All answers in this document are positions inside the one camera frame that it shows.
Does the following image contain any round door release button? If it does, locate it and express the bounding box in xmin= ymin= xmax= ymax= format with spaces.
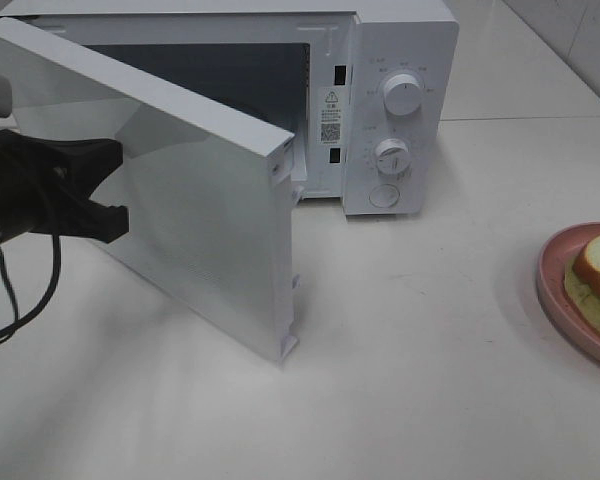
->
xmin=369 ymin=184 xmax=400 ymax=209

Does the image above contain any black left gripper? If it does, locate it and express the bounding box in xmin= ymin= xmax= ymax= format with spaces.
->
xmin=0 ymin=129 xmax=129 ymax=245

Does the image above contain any pink round plate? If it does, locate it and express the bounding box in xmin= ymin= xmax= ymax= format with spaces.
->
xmin=535 ymin=222 xmax=600 ymax=364

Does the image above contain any black left camera cable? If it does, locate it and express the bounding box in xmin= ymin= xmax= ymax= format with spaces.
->
xmin=0 ymin=164 xmax=64 ymax=351

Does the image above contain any upper white power knob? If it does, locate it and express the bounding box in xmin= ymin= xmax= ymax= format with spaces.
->
xmin=382 ymin=72 xmax=423 ymax=116

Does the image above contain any white warning label sticker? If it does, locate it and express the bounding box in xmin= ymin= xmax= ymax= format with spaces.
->
xmin=318 ymin=87 xmax=344 ymax=145

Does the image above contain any white bread sandwich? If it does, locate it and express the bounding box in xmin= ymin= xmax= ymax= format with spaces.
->
xmin=564 ymin=235 xmax=600 ymax=335

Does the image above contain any white microwave door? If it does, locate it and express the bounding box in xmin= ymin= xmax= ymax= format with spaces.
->
xmin=0 ymin=18 xmax=295 ymax=362

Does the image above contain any white microwave oven body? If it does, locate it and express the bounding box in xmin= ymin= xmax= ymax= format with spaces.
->
xmin=0 ymin=1 xmax=459 ymax=216

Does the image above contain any white timer knob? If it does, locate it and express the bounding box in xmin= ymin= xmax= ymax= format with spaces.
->
xmin=374 ymin=138 xmax=412 ymax=176

